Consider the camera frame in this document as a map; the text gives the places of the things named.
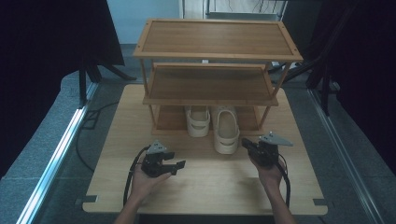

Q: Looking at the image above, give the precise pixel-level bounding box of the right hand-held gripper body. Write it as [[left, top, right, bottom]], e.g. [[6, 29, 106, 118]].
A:
[[247, 131, 294, 169]]

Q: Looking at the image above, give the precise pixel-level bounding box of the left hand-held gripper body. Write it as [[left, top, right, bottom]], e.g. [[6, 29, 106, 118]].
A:
[[140, 139, 176, 178]]

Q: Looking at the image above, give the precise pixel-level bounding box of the cream clog shoe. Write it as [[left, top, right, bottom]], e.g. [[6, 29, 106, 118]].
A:
[[185, 105, 212, 138], [212, 105, 241, 156]]

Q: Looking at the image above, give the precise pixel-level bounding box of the wooden shoe rack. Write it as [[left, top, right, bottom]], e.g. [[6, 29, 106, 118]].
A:
[[133, 18, 304, 137]]

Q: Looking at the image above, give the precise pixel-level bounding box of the person's left hand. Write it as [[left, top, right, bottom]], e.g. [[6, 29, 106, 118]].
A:
[[130, 154, 173, 201]]

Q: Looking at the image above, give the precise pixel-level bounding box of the person's right hand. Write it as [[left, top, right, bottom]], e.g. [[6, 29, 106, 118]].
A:
[[249, 154, 287, 191]]

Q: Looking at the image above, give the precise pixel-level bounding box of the black tripod stand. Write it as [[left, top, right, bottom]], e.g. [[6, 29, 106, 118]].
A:
[[78, 60, 137, 107]]

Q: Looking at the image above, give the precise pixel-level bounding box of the black curtain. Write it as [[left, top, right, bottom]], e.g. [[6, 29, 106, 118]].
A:
[[0, 0, 126, 180], [279, 0, 396, 175]]

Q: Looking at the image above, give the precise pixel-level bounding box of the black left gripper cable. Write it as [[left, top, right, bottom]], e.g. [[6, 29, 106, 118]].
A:
[[122, 145, 151, 207]]

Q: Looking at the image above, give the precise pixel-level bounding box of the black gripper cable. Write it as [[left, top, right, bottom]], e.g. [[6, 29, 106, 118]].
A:
[[275, 153, 291, 209], [122, 145, 151, 207]]

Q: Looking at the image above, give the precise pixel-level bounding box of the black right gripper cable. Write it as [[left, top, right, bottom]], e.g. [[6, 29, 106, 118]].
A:
[[275, 153, 291, 209]]

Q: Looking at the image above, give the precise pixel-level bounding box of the black floor cable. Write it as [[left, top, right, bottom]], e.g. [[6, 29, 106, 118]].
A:
[[75, 100, 120, 173]]

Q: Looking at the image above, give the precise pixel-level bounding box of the metal rail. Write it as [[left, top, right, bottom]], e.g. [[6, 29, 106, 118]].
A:
[[16, 81, 100, 224], [307, 88, 388, 224]]

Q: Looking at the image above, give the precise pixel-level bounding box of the metal frame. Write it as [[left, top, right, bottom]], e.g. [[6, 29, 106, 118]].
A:
[[204, 0, 288, 22]]

